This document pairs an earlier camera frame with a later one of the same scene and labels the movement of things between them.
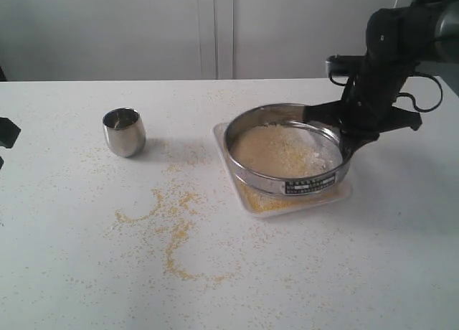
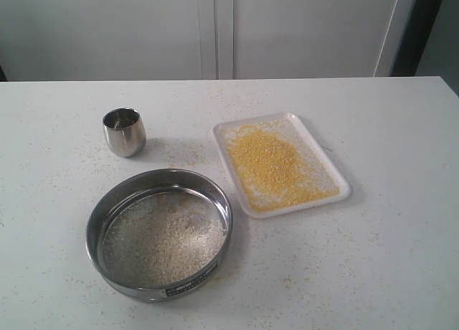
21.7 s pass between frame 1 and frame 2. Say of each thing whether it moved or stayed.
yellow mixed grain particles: moved
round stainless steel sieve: moved
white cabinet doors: stayed
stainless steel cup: stayed
